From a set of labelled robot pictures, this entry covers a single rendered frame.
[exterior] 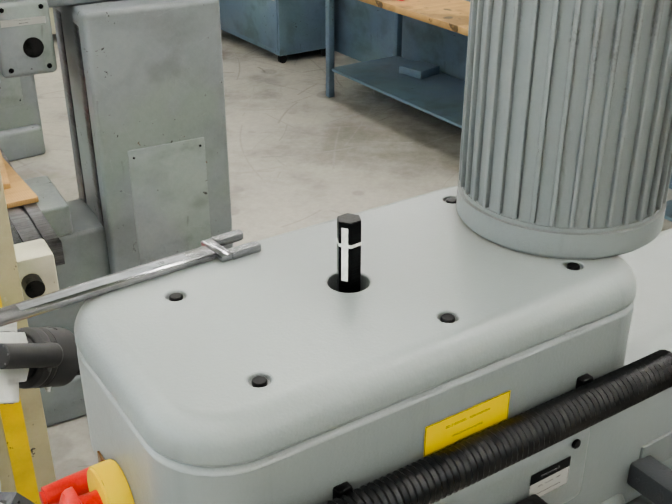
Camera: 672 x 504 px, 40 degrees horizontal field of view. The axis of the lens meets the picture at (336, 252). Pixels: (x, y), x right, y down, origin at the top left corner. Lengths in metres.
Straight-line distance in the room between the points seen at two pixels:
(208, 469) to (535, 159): 0.39
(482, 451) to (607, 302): 0.18
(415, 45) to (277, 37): 1.26
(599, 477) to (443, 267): 0.31
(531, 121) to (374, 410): 0.29
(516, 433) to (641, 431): 0.28
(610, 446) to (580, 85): 0.39
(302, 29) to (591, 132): 7.51
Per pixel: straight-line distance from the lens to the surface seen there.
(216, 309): 0.76
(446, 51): 7.36
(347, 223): 0.76
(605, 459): 1.00
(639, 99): 0.82
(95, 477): 0.78
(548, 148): 0.82
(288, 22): 8.19
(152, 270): 0.82
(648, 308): 1.07
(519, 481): 0.89
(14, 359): 1.30
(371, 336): 0.72
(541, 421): 0.79
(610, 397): 0.84
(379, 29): 8.05
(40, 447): 2.94
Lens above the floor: 2.28
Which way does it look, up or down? 28 degrees down
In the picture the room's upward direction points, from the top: straight up
